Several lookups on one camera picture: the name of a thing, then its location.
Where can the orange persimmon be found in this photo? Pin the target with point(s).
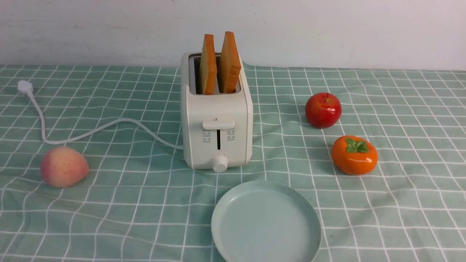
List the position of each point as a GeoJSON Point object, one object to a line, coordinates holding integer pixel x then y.
{"type": "Point", "coordinates": [354, 155]}

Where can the white two-slot toaster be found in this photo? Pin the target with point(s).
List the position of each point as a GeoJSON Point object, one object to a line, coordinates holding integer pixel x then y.
{"type": "Point", "coordinates": [217, 129]}

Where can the red apple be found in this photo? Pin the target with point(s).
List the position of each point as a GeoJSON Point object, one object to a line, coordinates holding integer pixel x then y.
{"type": "Point", "coordinates": [323, 110]}

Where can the green checkered tablecloth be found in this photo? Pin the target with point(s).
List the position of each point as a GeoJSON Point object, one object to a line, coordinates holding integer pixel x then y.
{"type": "Point", "coordinates": [141, 202]}

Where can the toast slice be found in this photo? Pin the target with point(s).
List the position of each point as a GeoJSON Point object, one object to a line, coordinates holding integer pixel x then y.
{"type": "Point", "coordinates": [229, 66]}
{"type": "Point", "coordinates": [208, 66]}

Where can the pink peach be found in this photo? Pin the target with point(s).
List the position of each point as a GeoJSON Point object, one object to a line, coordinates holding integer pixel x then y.
{"type": "Point", "coordinates": [63, 167]}

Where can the light green round plate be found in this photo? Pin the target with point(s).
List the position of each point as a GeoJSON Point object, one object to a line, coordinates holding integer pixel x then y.
{"type": "Point", "coordinates": [265, 221]}

